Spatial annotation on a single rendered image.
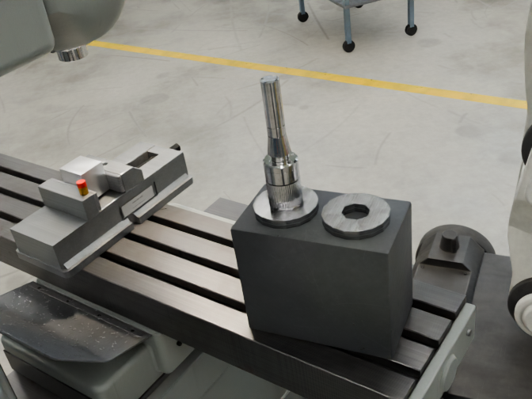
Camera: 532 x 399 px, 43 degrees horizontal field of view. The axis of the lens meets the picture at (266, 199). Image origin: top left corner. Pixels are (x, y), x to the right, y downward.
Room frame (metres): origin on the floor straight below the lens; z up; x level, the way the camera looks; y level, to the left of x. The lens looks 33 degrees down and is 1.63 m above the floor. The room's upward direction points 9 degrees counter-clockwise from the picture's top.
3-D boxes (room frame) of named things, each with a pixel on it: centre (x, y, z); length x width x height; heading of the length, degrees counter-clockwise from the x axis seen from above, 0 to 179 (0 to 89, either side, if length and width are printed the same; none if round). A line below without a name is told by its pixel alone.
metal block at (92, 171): (1.09, 0.33, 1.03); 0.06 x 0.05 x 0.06; 50
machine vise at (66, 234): (1.11, 0.31, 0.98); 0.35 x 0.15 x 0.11; 140
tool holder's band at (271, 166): (0.76, -0.03, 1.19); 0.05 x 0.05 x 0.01
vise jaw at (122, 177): (1.13, 0.29, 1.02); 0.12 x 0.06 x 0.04; 50
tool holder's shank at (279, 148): (0.76, -0.03, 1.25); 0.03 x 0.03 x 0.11
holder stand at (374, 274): (0.74, -0.07, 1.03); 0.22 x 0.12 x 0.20; 61
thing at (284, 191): (0.76, -0.03, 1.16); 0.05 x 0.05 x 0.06
